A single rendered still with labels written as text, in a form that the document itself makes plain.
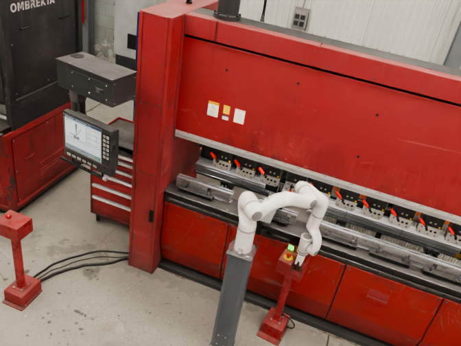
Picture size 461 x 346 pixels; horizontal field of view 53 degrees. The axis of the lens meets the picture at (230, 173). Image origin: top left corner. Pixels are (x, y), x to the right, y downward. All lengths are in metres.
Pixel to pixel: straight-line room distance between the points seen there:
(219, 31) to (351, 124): 1.11
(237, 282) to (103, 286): 1.42
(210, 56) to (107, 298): 2.18
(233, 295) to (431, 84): 1.91
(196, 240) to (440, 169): 2.00
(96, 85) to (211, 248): 1.71
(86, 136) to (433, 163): 2.36
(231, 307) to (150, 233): 1.05
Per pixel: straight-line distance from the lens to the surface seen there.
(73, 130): 3.42
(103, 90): 3.11
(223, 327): 3.64
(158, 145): 3.56
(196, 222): 3.89
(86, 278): 4.34
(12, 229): 3.66
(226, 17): 3.32
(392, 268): 3.69
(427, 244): 4.00
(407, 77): 3.12
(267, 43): 3.19
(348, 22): 7.50
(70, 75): 3.31
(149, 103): 3.46
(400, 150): 3.31
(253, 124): 3.41
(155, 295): 4.18
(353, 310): 4.00
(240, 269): 3.20
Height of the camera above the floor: 3.05
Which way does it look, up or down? 31 degrees down
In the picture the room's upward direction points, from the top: 10 degrees clockwise
